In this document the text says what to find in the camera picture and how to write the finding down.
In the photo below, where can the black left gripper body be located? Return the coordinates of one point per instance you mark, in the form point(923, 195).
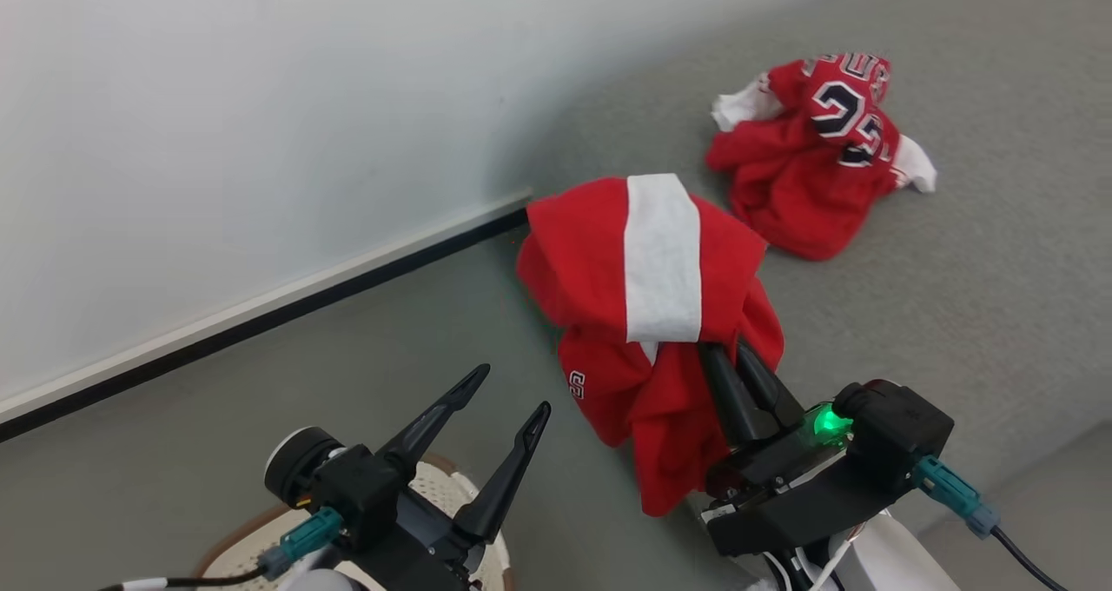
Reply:
point(417, 556)

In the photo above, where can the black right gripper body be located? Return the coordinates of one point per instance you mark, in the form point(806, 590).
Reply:
point(782, 456)

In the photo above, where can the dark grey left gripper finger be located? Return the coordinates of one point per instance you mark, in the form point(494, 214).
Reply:
point(426, 434)
point(504, 495)

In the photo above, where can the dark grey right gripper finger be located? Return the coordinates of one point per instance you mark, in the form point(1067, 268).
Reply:
point(773, 400)
point(734, 408)

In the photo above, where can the red jersey with navy lettering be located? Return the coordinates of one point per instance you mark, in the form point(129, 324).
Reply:
point(782, 182)

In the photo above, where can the red shorts with white stripe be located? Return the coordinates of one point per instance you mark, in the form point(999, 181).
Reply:
point(582, 252)

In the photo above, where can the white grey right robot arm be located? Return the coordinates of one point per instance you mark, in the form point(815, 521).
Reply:
point(895, 565)

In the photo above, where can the white basket with brown rim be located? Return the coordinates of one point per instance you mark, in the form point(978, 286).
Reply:
point(434, 487)

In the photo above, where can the black white baseboard strip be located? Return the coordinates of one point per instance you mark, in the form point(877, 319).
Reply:
point(261, 317)

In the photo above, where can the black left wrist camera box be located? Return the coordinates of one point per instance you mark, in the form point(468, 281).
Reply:
point(360, 487)

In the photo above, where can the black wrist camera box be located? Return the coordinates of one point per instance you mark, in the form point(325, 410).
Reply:
point(895, 434)
point(360, 487)

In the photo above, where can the teal left camera connector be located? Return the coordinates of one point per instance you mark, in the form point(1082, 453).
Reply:
point(304, 539)

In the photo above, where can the teal camera connector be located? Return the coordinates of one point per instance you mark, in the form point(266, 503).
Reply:
point(951, 491)
point(304, 539)

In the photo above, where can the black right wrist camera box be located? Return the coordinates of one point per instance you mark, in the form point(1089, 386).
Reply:
point(895, 434)

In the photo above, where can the teal right camera connector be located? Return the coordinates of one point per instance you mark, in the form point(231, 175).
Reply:
point(951, 491)

